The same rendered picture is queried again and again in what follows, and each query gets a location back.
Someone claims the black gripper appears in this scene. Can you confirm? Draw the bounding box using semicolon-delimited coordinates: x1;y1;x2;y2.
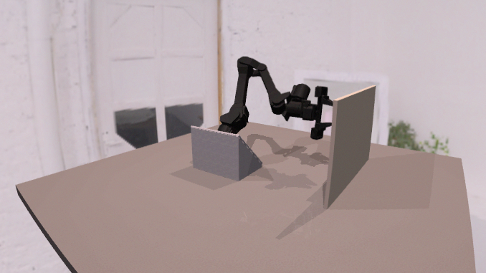
298;86;333;140

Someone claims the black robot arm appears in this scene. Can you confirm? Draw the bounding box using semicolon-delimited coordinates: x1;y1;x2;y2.
218;57;314;134

